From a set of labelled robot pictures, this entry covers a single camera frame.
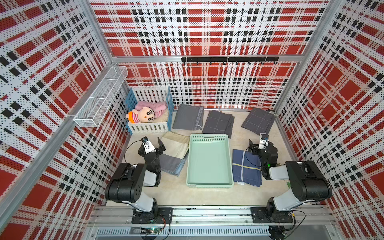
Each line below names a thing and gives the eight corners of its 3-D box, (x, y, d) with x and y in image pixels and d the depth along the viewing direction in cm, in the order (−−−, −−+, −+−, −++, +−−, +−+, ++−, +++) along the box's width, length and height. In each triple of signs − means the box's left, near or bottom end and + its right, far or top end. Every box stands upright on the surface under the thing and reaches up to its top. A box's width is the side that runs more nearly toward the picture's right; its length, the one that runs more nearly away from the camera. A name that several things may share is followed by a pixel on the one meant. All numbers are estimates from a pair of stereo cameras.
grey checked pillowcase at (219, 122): (202, 132, 110) (202, 131, 108) (209, 110, 124) (209, 108, 123) (230, 139, 106) (231, 137, 104) (234, 115, 121) (235, 114, 119)
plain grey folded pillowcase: (172, 128, 112) (171, 126, 110) (179, 105, 128) (179, 103, 126) (201, 131, 110) (201, 129, 109) (204, 107, 126) (204, 106, 124)
